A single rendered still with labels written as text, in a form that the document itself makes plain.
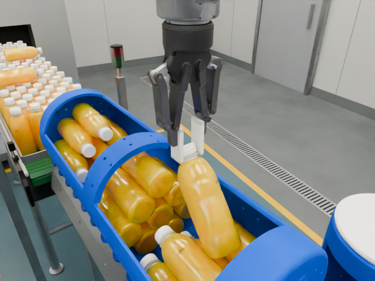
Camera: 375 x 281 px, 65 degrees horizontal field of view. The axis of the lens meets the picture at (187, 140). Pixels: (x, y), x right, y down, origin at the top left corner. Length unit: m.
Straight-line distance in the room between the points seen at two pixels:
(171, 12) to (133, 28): 5.22
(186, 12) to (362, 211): 0.70
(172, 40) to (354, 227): 0.64
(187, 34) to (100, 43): 5.09
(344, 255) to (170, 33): 0.65
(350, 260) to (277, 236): 0.36
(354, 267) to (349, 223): 0.10
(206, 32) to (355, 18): 3.82
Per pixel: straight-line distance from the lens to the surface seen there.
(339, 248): 0.85
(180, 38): 0.43
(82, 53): 5.45
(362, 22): 4.17
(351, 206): 0.92
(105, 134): 0.91
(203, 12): 0.42
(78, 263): 2.10
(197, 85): 0.48
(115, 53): 1.56
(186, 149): 0.53
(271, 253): 0.47
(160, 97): 0.45
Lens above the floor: 1.59
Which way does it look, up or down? 30 degrees down
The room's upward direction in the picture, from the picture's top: straight up
